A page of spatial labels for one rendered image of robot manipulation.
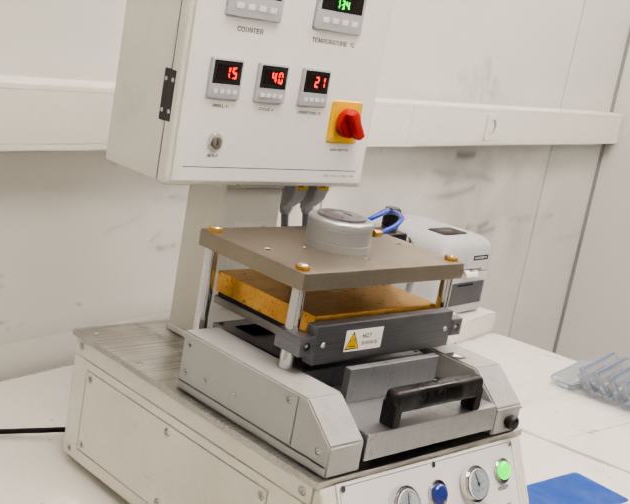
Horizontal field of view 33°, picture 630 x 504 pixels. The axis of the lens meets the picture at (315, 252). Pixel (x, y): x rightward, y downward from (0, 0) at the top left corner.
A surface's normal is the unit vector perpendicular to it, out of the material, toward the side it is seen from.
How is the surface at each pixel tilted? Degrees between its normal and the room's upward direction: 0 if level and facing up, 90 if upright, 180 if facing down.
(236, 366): 90
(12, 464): 0
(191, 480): 90
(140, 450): 90
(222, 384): 90
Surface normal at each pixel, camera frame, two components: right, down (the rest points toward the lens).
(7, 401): 0.18, -0.96
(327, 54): 0.68, 0.28
